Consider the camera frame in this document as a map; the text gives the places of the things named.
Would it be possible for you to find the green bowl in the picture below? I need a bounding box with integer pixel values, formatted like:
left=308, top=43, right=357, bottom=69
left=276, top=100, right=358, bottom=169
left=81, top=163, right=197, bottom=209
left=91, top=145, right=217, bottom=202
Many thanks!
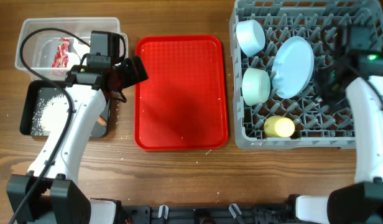
left=242, top=68, right=270, bottom=106

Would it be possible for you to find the brown carrot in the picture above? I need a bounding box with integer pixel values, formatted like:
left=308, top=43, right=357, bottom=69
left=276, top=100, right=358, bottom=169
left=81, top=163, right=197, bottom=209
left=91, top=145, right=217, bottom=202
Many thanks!
left=97, top=116, right=107, bottom=126

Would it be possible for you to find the grey dishwasher rack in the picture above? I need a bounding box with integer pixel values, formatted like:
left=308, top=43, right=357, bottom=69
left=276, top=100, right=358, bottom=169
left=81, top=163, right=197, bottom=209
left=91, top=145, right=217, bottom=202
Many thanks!
left=229, top=0, right=383, bottom=150

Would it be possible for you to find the red snack wrapper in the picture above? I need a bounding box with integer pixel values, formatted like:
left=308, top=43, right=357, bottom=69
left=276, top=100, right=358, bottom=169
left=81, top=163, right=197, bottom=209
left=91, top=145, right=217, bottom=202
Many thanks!
left=51, top=38, right=70, bottom=68

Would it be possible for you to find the white rice pile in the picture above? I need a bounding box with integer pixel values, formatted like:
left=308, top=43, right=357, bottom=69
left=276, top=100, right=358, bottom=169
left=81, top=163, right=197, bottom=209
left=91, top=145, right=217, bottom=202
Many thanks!
left=30, top=94, right=68, bottom=136

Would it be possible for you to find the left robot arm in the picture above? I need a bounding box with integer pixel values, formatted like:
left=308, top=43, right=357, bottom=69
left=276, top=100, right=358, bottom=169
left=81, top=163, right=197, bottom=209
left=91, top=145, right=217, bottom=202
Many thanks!
left=7, top=56, right=148, bottom=223

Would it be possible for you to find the yellow cup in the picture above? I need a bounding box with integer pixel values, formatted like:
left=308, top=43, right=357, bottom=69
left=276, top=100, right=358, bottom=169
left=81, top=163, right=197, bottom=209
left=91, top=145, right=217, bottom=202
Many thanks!
left=264, top=116, right=295, bottom=138

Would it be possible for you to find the clear plastic storage bin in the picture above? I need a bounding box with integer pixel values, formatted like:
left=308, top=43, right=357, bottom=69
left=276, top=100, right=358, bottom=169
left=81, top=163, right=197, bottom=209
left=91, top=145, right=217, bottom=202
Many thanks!
left=18, top=17, right=128, bottom=81

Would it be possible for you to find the red plastic tray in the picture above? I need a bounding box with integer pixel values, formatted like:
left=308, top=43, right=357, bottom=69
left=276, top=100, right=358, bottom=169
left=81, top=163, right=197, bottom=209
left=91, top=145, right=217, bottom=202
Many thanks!
left=134, top=34, right=229, bottom=151

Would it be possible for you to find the black waste tray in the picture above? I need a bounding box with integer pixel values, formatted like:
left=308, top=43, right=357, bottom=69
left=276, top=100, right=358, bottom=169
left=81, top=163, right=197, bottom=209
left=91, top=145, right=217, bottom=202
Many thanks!
left=19, top=80, right=112, bottom=139

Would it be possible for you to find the light blue plate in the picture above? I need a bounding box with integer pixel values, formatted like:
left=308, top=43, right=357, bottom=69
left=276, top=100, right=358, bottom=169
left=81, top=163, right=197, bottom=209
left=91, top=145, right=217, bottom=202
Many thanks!
left=272, top=36, right=314, bottom=99

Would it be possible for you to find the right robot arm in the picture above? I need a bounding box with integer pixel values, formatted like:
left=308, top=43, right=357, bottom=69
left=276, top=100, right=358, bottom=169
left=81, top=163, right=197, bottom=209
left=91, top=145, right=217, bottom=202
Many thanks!
left=293, top=50, right=383, bottom=223

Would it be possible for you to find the white tissue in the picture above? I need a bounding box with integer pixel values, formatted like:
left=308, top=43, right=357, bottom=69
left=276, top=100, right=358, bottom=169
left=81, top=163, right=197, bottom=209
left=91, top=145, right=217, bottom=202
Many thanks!
left=67, top=39, right=90, bottom=69

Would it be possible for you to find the light blue bowl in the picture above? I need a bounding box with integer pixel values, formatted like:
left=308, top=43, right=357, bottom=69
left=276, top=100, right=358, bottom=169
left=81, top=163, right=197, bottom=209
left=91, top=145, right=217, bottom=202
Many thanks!
left=236, top=20, right=265, bottom=57

